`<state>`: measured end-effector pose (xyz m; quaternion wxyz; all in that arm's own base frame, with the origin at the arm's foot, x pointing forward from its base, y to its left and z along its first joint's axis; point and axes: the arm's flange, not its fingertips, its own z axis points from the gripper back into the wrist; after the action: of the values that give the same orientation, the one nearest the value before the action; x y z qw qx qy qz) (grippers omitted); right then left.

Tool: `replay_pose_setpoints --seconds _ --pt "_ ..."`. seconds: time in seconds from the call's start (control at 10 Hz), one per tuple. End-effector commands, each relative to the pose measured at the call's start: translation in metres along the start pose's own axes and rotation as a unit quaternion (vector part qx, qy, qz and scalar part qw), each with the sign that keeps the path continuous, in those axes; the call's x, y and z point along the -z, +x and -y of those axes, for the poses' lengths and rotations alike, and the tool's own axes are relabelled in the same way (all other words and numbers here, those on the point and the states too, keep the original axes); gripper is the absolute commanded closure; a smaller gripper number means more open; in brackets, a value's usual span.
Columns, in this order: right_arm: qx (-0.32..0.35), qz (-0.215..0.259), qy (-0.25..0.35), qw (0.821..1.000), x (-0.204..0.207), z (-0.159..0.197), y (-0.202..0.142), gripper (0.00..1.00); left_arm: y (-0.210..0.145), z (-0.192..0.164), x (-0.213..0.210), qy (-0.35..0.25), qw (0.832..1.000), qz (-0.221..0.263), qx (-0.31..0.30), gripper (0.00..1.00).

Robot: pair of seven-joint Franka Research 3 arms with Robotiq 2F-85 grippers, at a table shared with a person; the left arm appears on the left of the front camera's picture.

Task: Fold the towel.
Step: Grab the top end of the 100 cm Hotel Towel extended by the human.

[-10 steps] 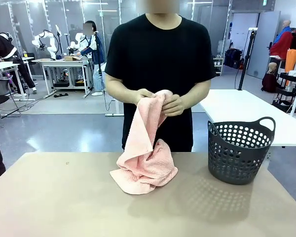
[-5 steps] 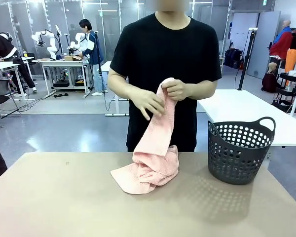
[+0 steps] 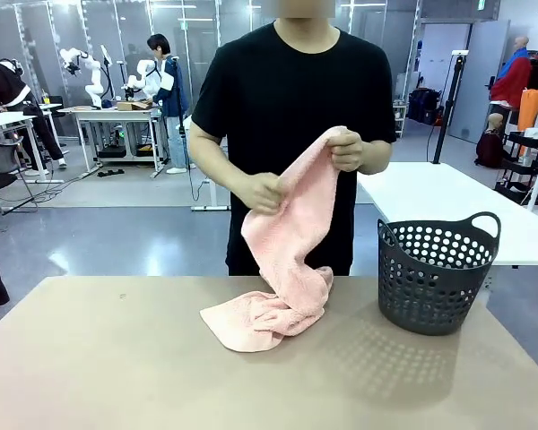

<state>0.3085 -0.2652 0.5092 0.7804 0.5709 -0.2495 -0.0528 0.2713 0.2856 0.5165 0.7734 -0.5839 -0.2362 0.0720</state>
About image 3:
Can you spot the black equipment bag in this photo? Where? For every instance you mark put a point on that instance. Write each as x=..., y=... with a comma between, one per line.
x=423, y=107

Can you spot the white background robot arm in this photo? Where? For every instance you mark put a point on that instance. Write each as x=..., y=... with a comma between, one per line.
x=93, y=85
x=142, y=76

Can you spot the flat cardboard box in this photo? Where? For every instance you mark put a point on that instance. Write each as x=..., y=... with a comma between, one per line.
x=132, y=106

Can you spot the white desk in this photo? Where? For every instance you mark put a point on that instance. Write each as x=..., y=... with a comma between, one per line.
x=9, y=117

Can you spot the black pole with white top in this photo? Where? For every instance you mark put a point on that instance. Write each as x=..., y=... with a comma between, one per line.
x=448, y=98

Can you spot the mannequin bust in dark red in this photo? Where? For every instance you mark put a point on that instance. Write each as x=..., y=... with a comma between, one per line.
x=491, y=143

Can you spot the person's right hand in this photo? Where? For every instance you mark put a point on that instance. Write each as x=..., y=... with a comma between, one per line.
x=262, y=192

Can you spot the thin black tripod stand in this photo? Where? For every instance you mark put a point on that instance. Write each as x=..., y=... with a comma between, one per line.
x=180, y=125

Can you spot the black utility cart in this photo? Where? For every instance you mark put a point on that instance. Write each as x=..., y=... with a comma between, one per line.
x=520, y=165

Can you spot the dark grey perforated basket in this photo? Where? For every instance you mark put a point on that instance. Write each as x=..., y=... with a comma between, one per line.
x=435, y=286

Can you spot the white table with metal legs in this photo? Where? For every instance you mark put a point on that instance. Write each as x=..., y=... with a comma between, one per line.
x=112, y=111

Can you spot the person in white-navy jacket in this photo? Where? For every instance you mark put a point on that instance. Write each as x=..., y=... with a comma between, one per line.
x=170, y=89

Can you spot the black power strip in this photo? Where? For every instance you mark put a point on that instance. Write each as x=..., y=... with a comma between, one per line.
x=114, y=174

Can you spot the person's left hand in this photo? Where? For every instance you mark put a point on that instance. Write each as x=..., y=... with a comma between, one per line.
x=347, y=152

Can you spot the orange fabric roll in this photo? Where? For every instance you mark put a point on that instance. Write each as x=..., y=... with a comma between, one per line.
x=530, y=112

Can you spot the person in black-white jacket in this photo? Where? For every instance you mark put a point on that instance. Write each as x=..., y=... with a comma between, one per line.
x=9, y=89

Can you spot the mannequin with red-blue jacket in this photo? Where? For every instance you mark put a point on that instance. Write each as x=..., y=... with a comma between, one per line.
x=513, y=80

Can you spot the person's right forearm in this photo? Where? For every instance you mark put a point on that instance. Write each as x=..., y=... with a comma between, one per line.
x=210, y=157

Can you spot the person's left forearm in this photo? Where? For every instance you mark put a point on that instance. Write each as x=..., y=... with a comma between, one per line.
x=376, y=157

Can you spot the plain white table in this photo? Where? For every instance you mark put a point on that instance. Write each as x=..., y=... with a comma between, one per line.
x=453, y=201

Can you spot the person in black t-shirt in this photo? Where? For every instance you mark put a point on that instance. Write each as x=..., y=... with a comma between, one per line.
x=287, y=89

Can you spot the pink terry towel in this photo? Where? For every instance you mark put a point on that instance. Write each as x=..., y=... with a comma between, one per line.
x=296, y=224

